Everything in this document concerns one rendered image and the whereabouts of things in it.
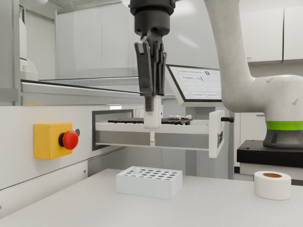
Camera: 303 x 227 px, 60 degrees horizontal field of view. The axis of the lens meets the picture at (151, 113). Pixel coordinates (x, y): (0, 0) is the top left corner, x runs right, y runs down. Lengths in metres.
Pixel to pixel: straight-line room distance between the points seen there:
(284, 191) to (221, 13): 0.61
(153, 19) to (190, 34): 2.04
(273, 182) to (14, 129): 0.50
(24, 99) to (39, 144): 0.09
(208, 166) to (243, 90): 0.88
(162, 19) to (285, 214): 0.42
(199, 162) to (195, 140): 1.07
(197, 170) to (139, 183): 1.20
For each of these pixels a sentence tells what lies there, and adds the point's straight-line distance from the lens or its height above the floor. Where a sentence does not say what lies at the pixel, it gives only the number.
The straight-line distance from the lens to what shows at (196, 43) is 2.54.
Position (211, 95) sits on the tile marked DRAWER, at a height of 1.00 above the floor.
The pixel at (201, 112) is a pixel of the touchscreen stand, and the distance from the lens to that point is 1.71.
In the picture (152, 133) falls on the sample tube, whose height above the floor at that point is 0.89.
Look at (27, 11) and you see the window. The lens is 0.62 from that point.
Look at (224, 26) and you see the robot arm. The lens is 0.98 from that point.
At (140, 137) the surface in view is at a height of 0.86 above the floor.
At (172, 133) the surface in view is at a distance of 0.68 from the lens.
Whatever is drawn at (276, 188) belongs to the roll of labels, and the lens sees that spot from 0.59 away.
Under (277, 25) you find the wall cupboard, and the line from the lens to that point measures 4.16.
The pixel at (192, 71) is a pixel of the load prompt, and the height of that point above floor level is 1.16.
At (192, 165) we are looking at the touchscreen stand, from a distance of 1.76.
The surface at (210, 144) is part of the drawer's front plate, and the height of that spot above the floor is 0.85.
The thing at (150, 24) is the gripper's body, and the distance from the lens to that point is 0.54.
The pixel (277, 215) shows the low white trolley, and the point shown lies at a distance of 0.52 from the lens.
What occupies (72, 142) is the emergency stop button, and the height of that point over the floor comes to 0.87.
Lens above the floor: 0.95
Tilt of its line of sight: 2 degrees down
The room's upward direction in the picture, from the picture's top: straight up
